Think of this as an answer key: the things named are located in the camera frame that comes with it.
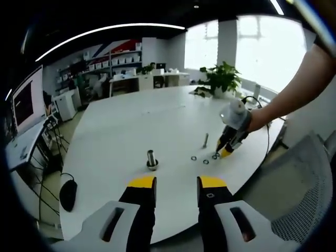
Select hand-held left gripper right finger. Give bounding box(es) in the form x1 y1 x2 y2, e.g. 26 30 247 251
196 175 301 252

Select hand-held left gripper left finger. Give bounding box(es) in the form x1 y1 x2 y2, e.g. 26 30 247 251
51 176 158 252

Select large steel threaded stud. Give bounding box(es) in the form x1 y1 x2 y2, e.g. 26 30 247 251
146 149 161 172

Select potted green plant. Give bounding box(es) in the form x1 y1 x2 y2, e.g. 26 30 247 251
198 61 243 99

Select black computer mouse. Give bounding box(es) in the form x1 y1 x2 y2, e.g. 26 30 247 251
59 180 79 212

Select grey mesh office chair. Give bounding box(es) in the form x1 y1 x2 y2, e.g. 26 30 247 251
237 131 333 245

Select white low cabinet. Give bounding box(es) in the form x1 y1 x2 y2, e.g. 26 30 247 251
138 69 190 90

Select small green plant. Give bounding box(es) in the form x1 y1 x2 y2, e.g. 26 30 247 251
136 62 156 76

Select white table wooden legs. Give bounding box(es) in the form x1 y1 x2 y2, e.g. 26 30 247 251
109 74 140 97

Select straight ceiling light strip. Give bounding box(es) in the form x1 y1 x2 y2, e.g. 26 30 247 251
270 0 285 15

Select white computer desk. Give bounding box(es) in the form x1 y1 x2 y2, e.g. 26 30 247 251
5 118 54 172

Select white box appliance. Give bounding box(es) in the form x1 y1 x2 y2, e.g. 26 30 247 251
54 88 82 122

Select shelving unit with white bins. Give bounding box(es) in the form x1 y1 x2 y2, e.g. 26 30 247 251
56 39 144 79

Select computer monitor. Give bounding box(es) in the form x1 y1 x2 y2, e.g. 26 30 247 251
10 65 46 135

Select curved ceiling light strip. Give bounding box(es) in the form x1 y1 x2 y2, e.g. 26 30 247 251
35 23 186 62

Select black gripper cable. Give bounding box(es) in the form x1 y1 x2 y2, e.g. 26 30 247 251
241 96 288 161

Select black mouse cable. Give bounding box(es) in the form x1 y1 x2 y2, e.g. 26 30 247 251
60 172 77 184

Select bundle of black cables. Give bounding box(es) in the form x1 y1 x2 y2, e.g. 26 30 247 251
25 123 70 224

